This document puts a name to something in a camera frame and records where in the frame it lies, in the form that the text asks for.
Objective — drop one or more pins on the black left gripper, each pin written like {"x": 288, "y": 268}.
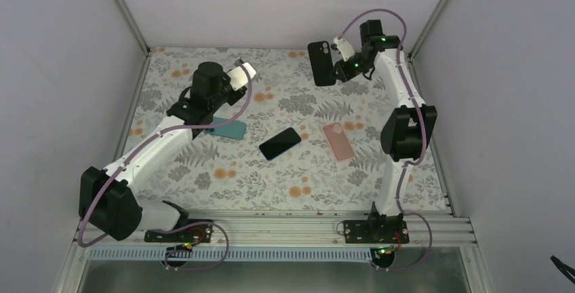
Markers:
{"x": 243, "y": 91}

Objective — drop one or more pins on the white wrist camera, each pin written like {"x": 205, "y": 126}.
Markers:
{"x": 240, "y": 74}
{"x": 344, "y": 47}

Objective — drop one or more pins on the aluminium mounting rail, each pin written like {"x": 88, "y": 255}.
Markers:
{"x": 325, "y": 230}

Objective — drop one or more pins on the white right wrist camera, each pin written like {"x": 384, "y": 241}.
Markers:
{"x": 344, "y": 47}

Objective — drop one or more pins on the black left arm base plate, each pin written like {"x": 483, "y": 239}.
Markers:
{"x": 198, "y": 231}

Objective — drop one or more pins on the teal smartphone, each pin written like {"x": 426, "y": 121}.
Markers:
{"x": 234, "y": 130}

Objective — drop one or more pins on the black object at corner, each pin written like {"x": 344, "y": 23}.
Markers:
{"x": 565, "y": 269}

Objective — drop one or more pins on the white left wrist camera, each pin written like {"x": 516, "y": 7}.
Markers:
{"x": 240, "y": 74}

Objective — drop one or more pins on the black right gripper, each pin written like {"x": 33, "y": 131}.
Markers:
{"x": 345, "y": 75}

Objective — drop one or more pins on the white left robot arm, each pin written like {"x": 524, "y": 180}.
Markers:
{"x": 108, "y": 203}

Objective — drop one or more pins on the floral patterned table mat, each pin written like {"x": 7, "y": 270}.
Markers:
{"x": 216, "y": 173}

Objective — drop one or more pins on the black smartphone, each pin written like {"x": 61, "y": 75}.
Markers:
{"x": 279, "y": 143}

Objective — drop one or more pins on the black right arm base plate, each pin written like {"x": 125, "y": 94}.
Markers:
{"x": 390, "y": 230}

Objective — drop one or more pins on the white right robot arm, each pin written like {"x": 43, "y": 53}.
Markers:
{"x": 405, "y": 135}

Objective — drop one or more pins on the white slotted cable duct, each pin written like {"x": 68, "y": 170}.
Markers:
{"x": 233, "y": 254}

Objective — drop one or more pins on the black phone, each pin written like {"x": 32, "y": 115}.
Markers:
{"x": 321, "y": 63}

